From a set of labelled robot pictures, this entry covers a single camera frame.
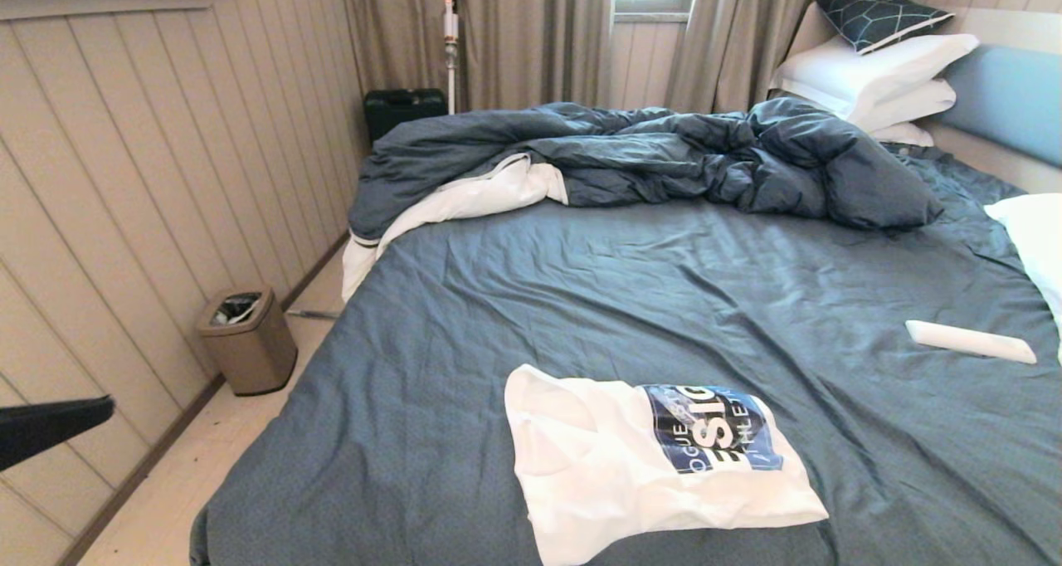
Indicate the dark geometric patterned cushion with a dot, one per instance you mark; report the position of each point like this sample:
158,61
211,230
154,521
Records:
879,14

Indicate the white stick vacuum cleaner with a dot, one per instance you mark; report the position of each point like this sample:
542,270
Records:
450,39

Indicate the beige upholstered bed frame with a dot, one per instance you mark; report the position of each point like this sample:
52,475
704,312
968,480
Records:
996,163

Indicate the large white pillow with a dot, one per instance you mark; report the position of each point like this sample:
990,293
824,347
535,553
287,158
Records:
859,72

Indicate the blue duvet with white lining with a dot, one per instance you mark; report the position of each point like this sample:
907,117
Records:
664,155

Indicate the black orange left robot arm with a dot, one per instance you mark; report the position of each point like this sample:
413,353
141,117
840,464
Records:
41,433

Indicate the black suitcase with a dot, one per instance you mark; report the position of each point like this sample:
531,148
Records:
406,114

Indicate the beige trash bin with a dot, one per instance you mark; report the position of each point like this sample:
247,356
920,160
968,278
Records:
253,358

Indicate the blue padded headboard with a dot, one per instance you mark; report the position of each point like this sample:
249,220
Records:
1008,97

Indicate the wide beige curtain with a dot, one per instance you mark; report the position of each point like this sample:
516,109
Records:
514,35

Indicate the medium white pillow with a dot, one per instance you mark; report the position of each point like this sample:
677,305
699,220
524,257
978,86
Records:
908,105

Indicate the blue patterned bed sheet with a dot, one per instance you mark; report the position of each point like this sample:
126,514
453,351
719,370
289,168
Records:
664,300

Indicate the long white remote control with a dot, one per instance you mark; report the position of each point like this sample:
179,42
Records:
967,342

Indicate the narrow beige curtain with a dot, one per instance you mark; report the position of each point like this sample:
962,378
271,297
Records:
738,35

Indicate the flat white pillow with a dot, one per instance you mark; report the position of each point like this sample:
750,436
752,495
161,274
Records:
904,134

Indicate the white pillow without stack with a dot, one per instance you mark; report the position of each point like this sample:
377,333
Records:
1037,238

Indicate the crumpled bin liner bag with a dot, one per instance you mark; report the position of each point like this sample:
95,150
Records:
236,309

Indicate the white t-shirt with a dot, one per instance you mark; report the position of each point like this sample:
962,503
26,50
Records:
597,475

